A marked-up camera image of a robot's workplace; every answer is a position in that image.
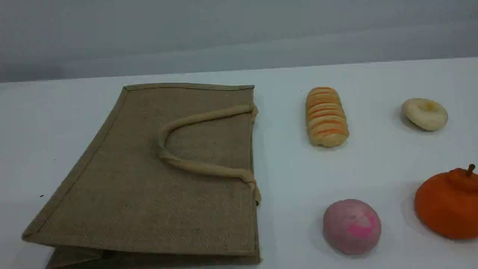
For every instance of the pink round bun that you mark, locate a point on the pink round bun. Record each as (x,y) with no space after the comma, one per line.
(351,228)

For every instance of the orange striped bread roll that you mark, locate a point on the orange striped bread roll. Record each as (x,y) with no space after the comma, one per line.
(326,117)

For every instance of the orange tangerine toy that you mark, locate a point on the orange tangerine toy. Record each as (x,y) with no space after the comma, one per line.
(448,205)

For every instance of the cream egg yolk pastry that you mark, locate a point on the cream egg yolk pastry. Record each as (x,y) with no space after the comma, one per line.
(424,116)

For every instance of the brown burlap bag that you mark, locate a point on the brown burlap bag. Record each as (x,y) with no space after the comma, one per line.
(168,209)

